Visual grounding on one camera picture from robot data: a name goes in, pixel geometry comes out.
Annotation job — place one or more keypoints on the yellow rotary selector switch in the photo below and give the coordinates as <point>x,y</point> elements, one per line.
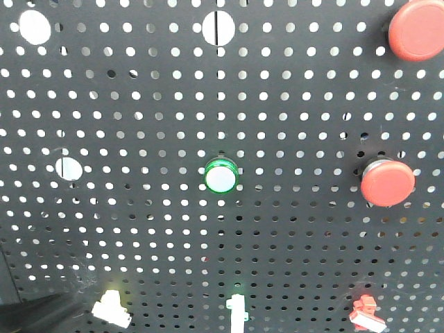
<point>109,309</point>

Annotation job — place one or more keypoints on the red rotary selector switch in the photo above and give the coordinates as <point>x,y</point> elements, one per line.
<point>363,315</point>

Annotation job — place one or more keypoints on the green illuminated push button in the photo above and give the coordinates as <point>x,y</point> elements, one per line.
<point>221,175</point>

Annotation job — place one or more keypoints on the black perforated pegboard panel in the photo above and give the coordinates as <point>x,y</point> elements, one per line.
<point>110,111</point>

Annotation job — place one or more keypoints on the lower red mushroom button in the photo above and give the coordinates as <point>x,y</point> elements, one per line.
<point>386,182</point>

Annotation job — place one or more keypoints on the red mushroom button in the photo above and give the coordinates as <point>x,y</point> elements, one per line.
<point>415,32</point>
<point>386,182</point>

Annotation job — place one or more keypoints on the upper red mushroom button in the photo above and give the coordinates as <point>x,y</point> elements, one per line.
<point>415,32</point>

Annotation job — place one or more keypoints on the green-white rotary selector switch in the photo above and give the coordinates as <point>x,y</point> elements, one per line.
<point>238,314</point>

